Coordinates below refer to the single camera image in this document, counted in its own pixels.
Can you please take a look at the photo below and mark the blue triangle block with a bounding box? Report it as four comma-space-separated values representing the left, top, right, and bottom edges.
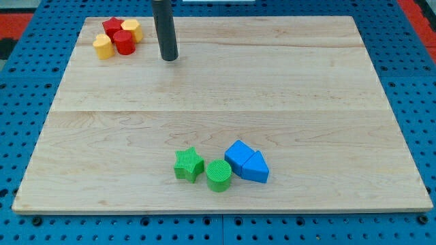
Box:
241, 150, 269, 183

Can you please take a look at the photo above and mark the yellow heart block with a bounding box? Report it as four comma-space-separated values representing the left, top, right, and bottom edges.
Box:
93, 33, 114, 60

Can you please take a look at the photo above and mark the blue cube block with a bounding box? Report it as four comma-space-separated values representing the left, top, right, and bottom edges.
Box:
224, 140, 255, 177

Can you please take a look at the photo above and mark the wooden board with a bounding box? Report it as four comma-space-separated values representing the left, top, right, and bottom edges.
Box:
12, 16, 433, 215

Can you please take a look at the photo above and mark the green star block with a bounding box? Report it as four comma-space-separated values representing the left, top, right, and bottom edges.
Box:
174, 147, 204, 183

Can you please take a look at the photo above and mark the yellow hexagon block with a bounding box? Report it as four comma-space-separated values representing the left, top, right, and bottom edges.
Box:
121, 18, 144, 43

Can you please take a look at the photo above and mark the red star block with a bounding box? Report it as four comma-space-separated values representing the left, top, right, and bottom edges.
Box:
102, 17, 124, 42

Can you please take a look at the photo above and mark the green cylinder block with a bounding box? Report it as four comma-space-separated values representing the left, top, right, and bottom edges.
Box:
206, 159, 232, 193

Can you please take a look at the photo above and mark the red cylinder block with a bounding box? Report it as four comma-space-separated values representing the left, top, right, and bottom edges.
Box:
113, 30, 136, 55

